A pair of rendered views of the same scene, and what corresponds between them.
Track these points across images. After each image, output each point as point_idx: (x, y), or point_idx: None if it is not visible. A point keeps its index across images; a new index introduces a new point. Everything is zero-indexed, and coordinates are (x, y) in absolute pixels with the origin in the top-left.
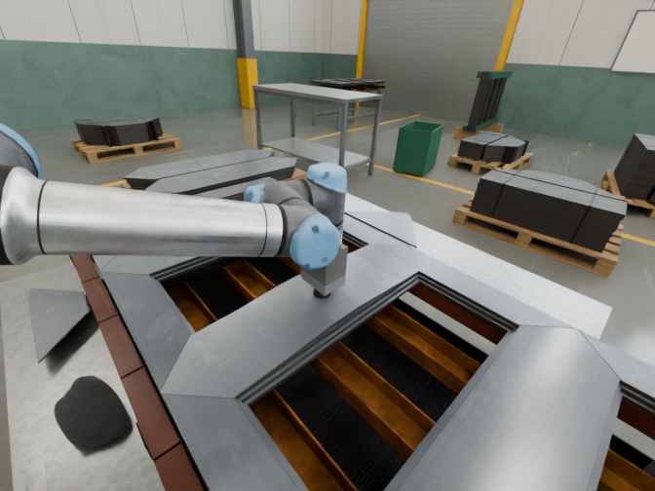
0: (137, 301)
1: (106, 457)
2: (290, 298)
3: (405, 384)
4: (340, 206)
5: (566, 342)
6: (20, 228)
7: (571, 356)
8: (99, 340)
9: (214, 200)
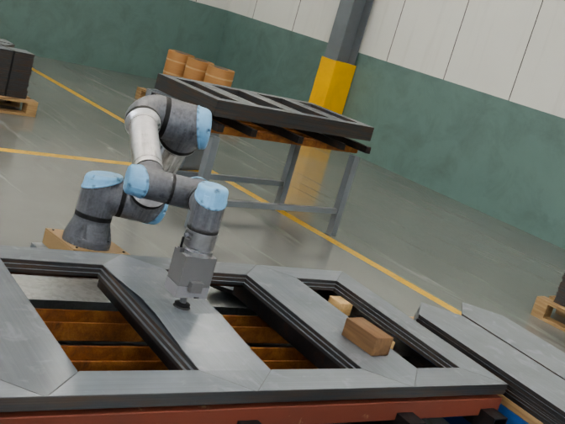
0: None
1: None
2: None
3: None
4: (193, 211)
5: (37, 378)
6: (129, 119)
7: (23, 368)
8: (217, 304)
9: (150, 143)
